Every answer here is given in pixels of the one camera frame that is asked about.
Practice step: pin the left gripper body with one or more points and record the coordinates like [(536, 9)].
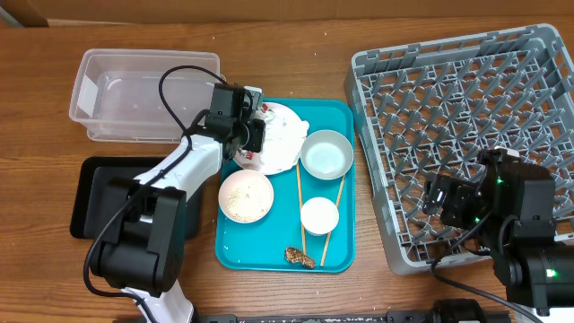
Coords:
[(252, 135)]

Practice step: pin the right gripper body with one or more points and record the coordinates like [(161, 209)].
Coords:
[(436, 196)]

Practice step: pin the red snack wrapper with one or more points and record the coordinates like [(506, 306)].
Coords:
[(264, 114)]

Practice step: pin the white napkin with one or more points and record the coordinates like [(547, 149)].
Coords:
[(287, 130)]

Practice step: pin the small white plate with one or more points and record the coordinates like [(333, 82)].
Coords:
[(246, 196)]

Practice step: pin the small white cup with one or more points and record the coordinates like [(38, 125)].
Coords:
[(319, 216)]

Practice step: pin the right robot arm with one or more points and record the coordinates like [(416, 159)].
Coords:
[(509, 211)]

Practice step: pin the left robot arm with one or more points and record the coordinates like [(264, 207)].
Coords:
[(139, 247)]

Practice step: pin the grey dishwasher rack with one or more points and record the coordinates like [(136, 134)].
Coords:
[(429, 108)]

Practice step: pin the large white plate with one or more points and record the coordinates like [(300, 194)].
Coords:
[(282, 143)]

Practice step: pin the left wooden chopstick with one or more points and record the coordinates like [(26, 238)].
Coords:
[(302, 229)]

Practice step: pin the wooden chopstick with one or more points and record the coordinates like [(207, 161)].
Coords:
[(328, 237), (302, 229)]

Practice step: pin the clear plastic bin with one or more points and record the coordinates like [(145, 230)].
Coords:
[(116, 93)]

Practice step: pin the grey bowl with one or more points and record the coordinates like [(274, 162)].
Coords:
[(327, 155)]

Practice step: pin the teal serving tray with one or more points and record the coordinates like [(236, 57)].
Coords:
[(261, 245)]

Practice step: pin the right wooden chopstick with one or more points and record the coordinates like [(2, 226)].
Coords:
[(328, 237)]

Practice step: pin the brown food scrap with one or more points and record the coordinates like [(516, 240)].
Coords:
[(296, 256)]

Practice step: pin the black plastic tray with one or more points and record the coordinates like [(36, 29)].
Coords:
[(95, 174)]

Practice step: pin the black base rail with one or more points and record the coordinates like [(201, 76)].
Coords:
[(443, 311)]

